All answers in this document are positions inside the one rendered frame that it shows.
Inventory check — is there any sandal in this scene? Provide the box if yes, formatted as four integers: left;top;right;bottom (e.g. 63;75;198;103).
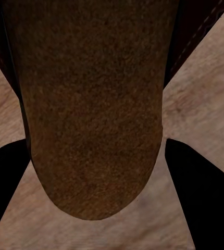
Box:
0;0;224;221

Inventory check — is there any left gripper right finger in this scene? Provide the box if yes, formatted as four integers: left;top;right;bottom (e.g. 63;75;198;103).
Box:
165;139;224;250

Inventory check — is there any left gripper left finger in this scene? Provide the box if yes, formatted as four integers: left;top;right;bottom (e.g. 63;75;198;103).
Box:
0;139;31;220

